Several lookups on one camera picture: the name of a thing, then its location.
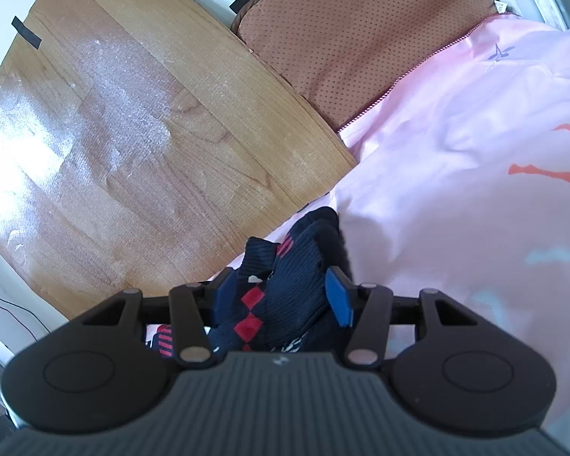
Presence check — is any brown dotted cushion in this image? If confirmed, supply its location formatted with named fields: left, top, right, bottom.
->
left=230, top=0, right=509, bottom=134

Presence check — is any navy reindeer print sweater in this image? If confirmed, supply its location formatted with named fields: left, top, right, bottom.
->
left=147, top=206, right=357, bottom=359

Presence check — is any pink printed bedsheet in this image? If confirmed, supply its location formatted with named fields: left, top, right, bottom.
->
left=209, top=12, right=570, bottom=438

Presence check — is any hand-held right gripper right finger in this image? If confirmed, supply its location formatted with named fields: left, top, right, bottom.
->
left=327, top=267, right=478, bottom=370

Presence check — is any wood grain sheet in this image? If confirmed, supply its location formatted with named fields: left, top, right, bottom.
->
left=0, top=0, right=359, bottom=321

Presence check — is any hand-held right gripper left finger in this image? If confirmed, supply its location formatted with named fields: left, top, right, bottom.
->
left=81, top=268, right=238, bottom=369

